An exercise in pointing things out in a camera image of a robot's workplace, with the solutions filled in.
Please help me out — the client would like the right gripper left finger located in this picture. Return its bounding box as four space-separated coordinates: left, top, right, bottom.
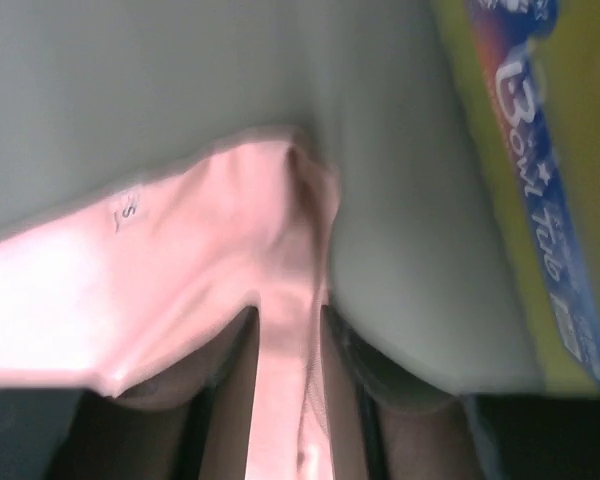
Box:
0 304 261 480

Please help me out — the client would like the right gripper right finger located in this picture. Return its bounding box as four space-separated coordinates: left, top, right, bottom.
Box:
319 304 600 480

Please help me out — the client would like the pink t shirt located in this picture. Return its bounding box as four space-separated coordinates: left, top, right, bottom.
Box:
0 128 339 479

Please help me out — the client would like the olive green plastic bin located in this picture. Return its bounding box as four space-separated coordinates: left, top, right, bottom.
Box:
429 0 600 396

